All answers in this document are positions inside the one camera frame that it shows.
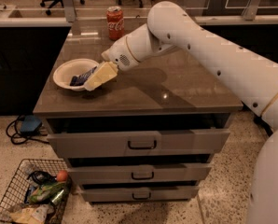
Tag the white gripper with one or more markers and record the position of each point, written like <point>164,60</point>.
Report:
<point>118,55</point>

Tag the blue rxbar blueberry wrapper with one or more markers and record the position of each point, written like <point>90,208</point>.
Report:
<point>81,79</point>

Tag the white paper bowl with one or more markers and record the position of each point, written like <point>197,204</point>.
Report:
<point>64,73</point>

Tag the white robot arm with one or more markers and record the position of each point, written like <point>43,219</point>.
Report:
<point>253,78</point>

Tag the orange coca-cola can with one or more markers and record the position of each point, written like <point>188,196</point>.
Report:
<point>115,22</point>

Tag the grey drawer cabinet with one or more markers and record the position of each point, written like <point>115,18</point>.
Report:
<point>167,93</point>

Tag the black office chair left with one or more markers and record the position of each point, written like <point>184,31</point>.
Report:
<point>53,3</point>

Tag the top grey drawer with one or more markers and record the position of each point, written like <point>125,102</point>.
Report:
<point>134,144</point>

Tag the grey drawer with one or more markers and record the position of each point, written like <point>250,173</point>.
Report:
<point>139,194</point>
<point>134,144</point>
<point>139,173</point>

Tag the blue foot pedal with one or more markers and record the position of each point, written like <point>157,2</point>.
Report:
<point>30,125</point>

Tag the orange round fruit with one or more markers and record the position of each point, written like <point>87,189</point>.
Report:
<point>62,176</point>

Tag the bottom grey drawer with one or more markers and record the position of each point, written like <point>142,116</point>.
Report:
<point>139,194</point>

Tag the green snack bag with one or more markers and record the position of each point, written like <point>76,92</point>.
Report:
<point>44,192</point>

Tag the middle grey drawer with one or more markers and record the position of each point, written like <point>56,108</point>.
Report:
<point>139,173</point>

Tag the yellow snack packet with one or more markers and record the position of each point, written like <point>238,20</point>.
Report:
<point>32,215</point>

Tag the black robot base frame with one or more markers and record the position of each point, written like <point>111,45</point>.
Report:
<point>263,126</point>

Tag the black wire basket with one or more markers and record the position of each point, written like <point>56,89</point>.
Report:
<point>30,175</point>

